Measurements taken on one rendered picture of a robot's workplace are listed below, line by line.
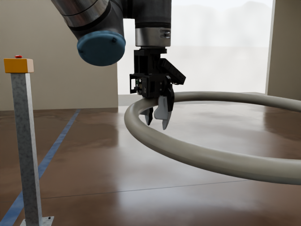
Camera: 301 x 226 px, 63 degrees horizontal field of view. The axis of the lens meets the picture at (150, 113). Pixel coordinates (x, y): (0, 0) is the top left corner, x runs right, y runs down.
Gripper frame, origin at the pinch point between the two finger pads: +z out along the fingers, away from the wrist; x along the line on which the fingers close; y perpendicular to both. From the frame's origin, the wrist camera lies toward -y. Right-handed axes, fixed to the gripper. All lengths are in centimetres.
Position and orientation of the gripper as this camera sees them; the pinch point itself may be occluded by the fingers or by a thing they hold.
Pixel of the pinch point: (157, 122)
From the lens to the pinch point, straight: 68.1
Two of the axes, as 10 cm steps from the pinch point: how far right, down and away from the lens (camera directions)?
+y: -6.9, 1.9, -7.0
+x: 7.3, 1.8, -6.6
